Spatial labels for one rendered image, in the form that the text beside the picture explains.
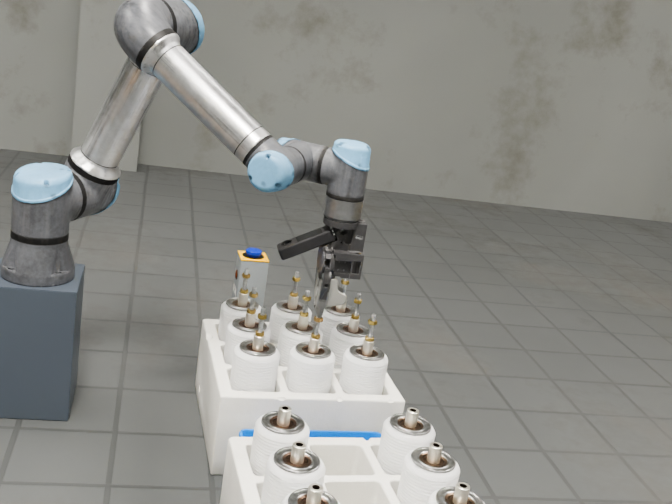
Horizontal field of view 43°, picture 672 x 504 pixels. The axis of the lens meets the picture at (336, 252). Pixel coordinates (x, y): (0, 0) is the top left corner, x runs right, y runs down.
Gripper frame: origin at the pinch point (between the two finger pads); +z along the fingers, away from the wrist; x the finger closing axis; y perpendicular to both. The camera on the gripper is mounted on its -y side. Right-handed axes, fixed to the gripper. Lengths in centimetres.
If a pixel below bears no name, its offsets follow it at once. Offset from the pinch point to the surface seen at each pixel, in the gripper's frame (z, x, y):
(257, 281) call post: 8.3, 36.8, -8.2
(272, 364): 10.8, -4.6, -8.2
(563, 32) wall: -59, 264, 159
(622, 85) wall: -37, 265, 199
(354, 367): 11.1, -2.6, 9.4
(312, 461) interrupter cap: 9.0, -43.2, -5.6
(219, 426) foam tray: 23.0, -9.0, -17.7
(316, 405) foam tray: 17.8, -7.6, 1.5
